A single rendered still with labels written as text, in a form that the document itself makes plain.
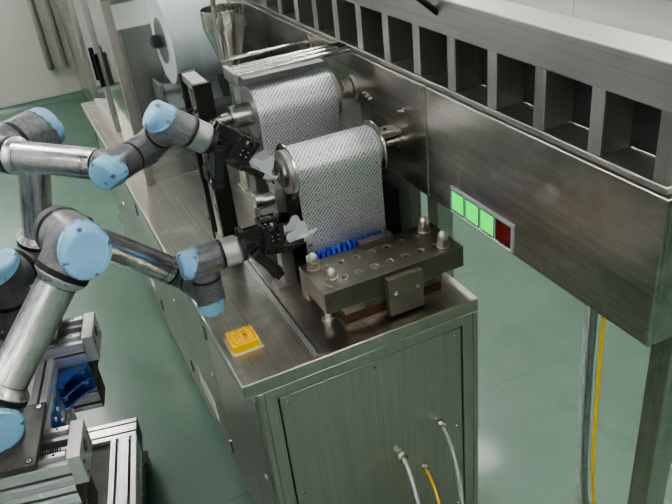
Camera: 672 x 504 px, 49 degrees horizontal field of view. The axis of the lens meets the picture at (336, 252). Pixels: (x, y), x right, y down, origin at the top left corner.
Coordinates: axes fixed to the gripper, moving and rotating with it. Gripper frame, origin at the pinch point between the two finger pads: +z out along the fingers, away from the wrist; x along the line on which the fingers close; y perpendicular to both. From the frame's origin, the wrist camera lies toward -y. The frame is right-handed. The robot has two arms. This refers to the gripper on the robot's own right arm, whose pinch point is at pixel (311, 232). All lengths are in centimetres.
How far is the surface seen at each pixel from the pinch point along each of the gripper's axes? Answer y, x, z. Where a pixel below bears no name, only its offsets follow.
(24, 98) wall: -99, 556, -56
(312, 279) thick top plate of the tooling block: -6.1, -12.0, -5.9
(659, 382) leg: -17, -75, 46
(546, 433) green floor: -109, -5, 79
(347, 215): 1.8, -0.2, 10.5
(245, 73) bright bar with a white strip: 35.9, 29.8, -1.8
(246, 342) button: -16.7, -13.2, -25.8
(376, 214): -0.7, -0.3, 19.0
